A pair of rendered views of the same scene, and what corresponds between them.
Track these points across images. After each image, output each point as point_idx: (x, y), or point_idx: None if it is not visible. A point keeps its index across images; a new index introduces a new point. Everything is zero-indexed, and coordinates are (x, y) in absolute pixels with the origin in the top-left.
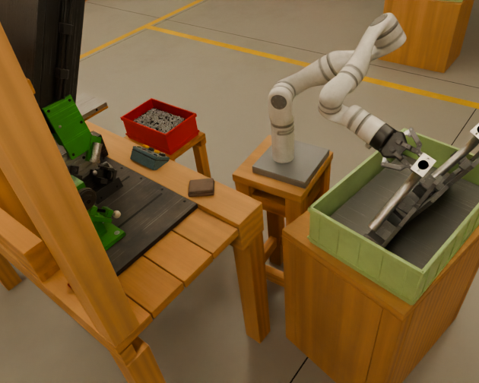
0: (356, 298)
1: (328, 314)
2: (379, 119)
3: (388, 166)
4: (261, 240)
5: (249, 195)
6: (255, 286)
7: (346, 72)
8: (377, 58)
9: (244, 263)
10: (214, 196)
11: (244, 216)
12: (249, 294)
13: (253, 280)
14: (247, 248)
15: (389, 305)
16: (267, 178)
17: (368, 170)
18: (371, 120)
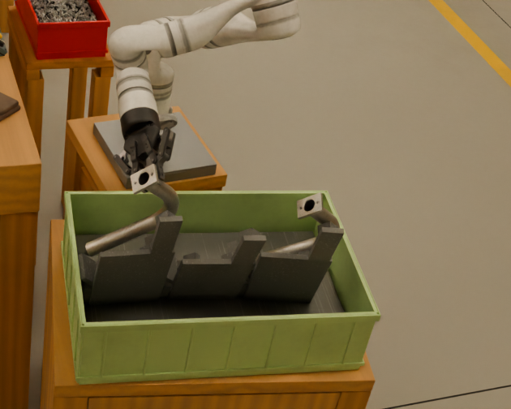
0: (51, 352)
1: (46, 382)
2: (147, 100)
3: (118, 163)
4: (30, 226)
5: (76, 166)
6: (3, 298)
7: (166, 26)
8: (252, 39)
9: None
10: None
11: None
12: None
13: (0, 283)
14: None
15: (54, 366)
16: (100, 150)
17: (217, 212)
18: (135, 94)
